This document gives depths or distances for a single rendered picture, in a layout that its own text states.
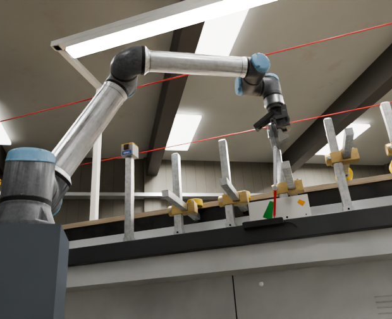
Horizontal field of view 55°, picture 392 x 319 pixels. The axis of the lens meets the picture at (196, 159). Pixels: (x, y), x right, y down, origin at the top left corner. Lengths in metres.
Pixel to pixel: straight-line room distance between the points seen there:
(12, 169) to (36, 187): 0.09
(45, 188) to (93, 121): 0.40
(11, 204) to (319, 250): 1.16
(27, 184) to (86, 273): 0.85
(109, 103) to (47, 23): 3.03
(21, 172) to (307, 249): 1.13
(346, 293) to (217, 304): 0.58
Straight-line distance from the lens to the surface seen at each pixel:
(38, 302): 1.10
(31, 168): 1.25
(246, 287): 1.88
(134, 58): 1.54
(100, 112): 1.55
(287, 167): 1.44
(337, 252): 1.66
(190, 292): 1.94
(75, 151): 1.48
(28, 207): 1.20
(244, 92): 1.77
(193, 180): 7.43
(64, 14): 4.40
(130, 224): 1.88
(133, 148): 2.00
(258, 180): 7.84
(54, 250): 1.11
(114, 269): 1.90
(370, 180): 1.94
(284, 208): 1.67
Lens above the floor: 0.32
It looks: 24 degrees up
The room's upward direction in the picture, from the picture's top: 4 degrees counter-clockwise
